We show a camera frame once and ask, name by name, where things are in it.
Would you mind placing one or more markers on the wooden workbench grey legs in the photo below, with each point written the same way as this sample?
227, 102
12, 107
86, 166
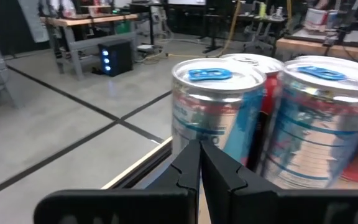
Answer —
89, 21

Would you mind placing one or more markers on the red Coca-Cola can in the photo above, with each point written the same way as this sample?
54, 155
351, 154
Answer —
269, 93

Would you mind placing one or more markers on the blue silver Red Bull can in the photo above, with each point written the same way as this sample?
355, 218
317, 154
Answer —
216, 102
315, 130

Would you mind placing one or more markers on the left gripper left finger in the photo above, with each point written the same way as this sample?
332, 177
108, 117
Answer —
135, 205

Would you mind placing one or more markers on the black computer with blue lights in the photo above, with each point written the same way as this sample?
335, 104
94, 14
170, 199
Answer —
115, 57

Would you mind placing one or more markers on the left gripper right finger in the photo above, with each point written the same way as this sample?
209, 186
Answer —
275, 208

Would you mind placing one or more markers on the white bucket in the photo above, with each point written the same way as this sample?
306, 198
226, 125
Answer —
315, 18

